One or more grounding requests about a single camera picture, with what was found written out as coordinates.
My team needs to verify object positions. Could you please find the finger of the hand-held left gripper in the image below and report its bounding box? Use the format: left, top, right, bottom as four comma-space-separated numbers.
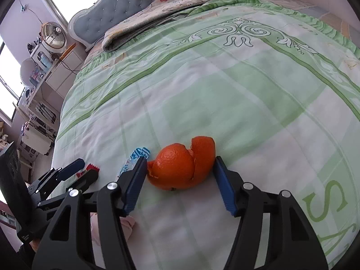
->
27, 158, 85, 195
37, 170, 99, 209

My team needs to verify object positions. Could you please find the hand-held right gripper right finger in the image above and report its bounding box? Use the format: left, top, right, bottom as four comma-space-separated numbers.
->
214, 155, 329, 270

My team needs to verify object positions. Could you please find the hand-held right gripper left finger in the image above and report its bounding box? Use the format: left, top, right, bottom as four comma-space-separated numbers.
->
31, 155, 148, 270

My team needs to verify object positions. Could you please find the red candy wrapper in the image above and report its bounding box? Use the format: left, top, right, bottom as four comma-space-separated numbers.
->
76, 164, 101, 179

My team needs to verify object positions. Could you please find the orange peel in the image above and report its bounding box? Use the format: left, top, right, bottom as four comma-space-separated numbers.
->
147, 135, 217, 192

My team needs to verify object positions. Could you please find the person's left forearm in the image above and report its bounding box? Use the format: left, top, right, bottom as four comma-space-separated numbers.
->
17, 243, 38, 270

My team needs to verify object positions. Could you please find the blue and white wrapper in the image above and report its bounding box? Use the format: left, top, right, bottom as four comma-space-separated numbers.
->
117, 147, 150, 179

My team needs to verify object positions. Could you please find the crumpled pink tissue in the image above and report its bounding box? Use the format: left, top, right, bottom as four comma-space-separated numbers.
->
90, 212, 136, 246

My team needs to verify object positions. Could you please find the white desk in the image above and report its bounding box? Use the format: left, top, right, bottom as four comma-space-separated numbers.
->
16, 62, 62, 156

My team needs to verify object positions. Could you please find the white nightstand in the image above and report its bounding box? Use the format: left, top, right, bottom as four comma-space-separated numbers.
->
44, 43, 88, 99

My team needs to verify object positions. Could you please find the round white mirror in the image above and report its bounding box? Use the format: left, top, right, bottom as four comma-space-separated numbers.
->
20, 58, 39, 87

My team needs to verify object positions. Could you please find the side window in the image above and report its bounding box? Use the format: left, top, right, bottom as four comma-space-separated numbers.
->
0, 35, 26, 119

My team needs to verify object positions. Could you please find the small white desktop cabinet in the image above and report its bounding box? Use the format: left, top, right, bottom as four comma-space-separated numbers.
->
29, 43, 54, 71

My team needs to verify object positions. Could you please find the round electric fan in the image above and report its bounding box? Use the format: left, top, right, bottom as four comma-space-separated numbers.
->
40, 21, 70, 54

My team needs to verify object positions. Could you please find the blue tufted bed headboard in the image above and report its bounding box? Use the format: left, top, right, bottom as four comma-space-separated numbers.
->
68, 0, 156, 53

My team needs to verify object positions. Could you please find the folded bear print quilt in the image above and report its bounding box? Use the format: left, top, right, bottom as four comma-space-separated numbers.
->
102, 0, 248, 53

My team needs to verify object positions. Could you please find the striped bed sheet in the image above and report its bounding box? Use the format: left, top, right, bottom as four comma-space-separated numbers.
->
268, 0, 360, 52

